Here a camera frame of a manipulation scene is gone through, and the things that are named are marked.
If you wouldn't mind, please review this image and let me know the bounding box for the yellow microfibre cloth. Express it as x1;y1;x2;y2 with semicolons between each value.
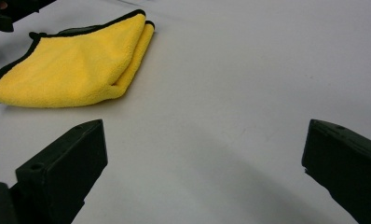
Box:
0;8;156;109

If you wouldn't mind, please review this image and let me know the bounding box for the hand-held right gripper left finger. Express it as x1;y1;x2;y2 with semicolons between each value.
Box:
15;119;109;224

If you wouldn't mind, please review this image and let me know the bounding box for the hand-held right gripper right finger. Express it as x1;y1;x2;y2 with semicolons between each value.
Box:
301;119;371;224

